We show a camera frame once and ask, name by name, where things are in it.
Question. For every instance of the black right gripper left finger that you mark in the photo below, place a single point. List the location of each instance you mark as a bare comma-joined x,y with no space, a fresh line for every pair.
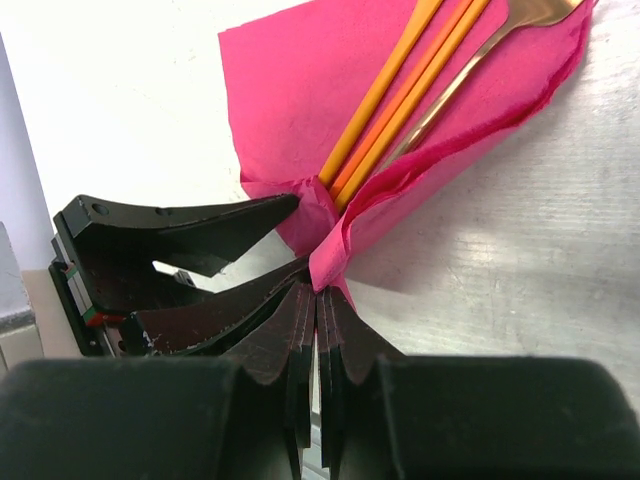
243,415

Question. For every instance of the orange chopstick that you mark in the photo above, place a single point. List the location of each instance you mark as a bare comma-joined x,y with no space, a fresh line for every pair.
348,165
369,153

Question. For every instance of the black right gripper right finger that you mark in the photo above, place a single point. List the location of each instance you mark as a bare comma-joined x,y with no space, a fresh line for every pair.
388,415

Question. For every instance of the pink paper napkin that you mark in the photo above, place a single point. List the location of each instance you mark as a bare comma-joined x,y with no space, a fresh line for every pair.
294,79

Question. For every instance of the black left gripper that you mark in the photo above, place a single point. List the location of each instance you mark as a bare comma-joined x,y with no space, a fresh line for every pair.
118,304

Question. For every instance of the rose gold fork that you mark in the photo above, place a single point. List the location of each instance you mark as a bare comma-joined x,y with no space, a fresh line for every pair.
520,14

